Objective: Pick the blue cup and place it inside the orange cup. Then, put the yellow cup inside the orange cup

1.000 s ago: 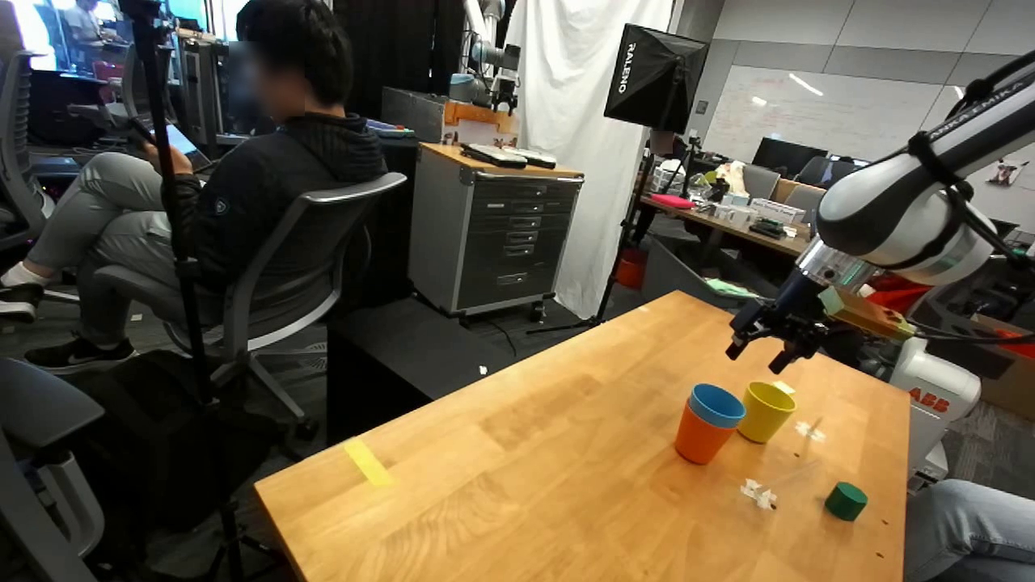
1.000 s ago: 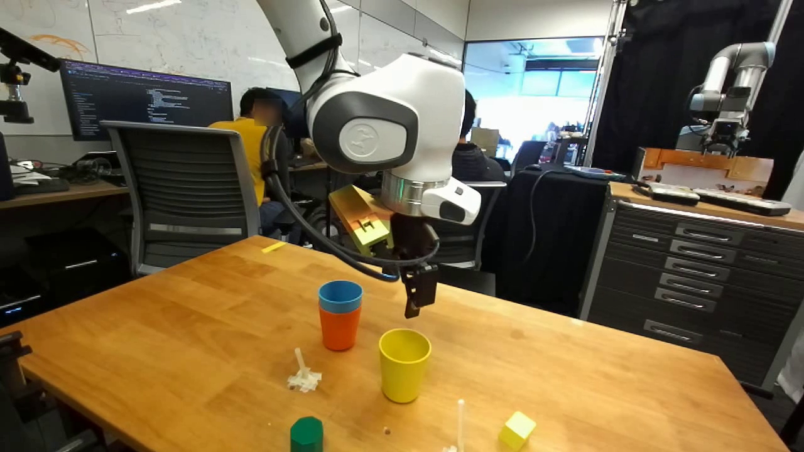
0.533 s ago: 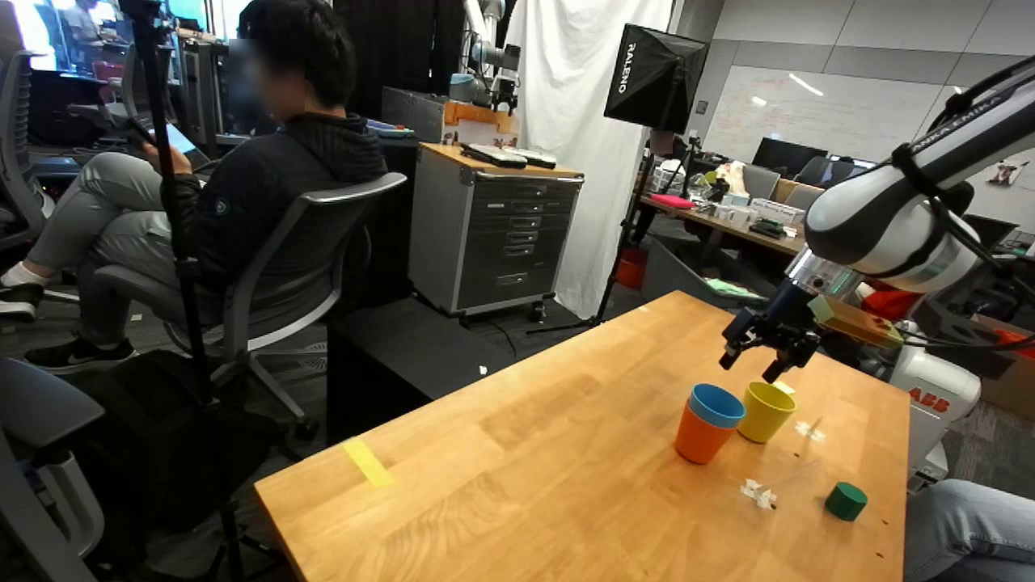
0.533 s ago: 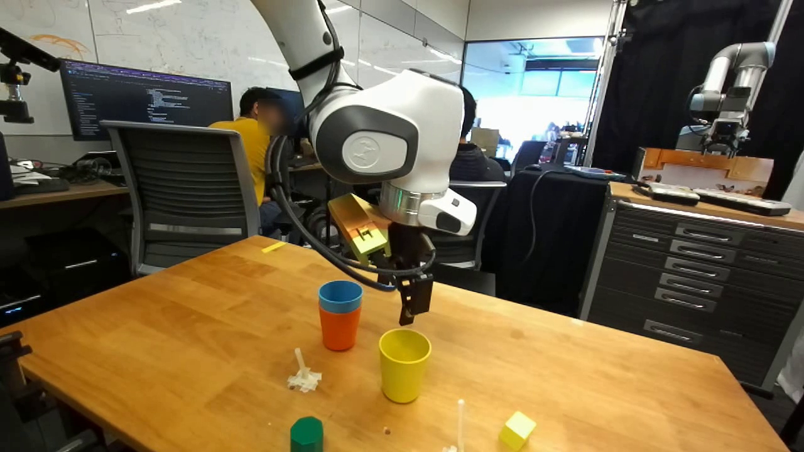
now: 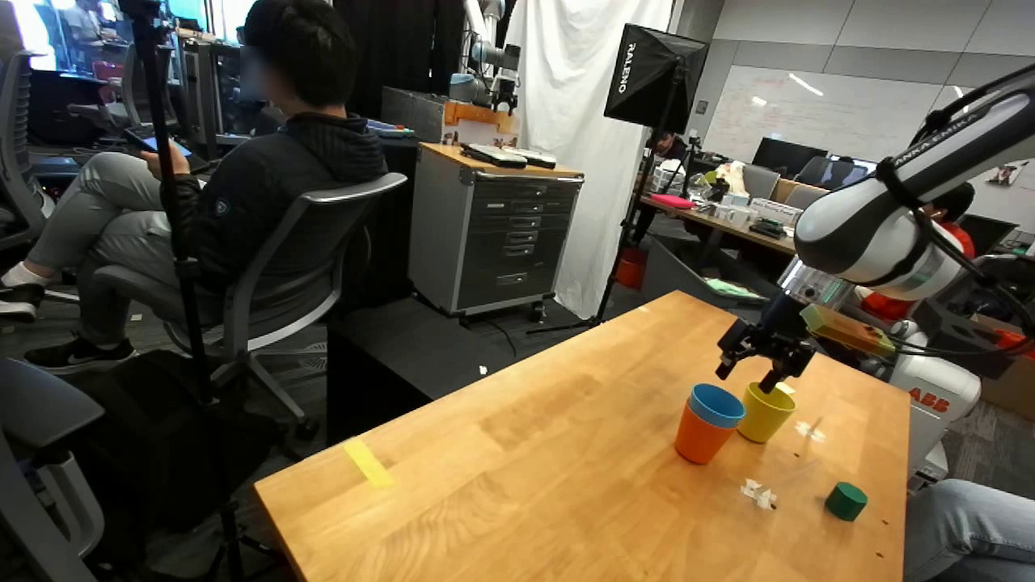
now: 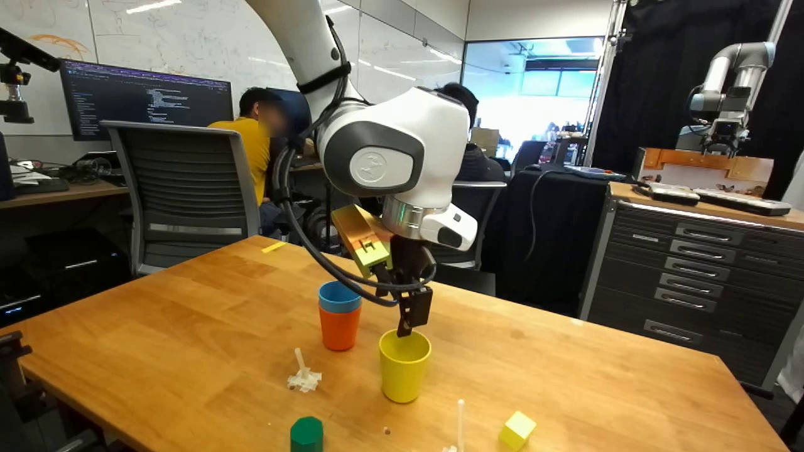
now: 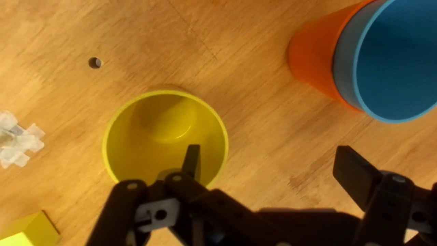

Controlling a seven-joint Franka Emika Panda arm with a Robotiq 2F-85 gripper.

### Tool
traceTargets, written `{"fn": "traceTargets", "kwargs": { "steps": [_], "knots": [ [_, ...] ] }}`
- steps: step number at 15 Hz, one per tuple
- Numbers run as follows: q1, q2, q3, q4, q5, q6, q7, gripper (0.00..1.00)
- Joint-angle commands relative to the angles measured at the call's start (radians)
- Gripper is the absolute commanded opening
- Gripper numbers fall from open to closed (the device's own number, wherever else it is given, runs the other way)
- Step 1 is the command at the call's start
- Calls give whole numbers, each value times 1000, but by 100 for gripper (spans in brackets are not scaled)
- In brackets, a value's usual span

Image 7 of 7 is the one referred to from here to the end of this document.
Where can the yellow cube block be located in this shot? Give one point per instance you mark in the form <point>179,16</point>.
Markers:
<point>31,229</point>

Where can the yellow plastic cup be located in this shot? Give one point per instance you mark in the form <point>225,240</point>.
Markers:
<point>154,136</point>

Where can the orange plastic cup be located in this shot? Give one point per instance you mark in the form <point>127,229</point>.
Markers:
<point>314,54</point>

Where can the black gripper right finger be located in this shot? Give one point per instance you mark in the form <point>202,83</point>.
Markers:
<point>386,195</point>

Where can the blue plastic cup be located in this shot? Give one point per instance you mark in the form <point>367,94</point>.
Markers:
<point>390,58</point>

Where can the clear plastic jack piece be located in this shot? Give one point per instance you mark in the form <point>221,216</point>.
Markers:
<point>18,140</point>

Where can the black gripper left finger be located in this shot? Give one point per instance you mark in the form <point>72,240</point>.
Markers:
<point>182,205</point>

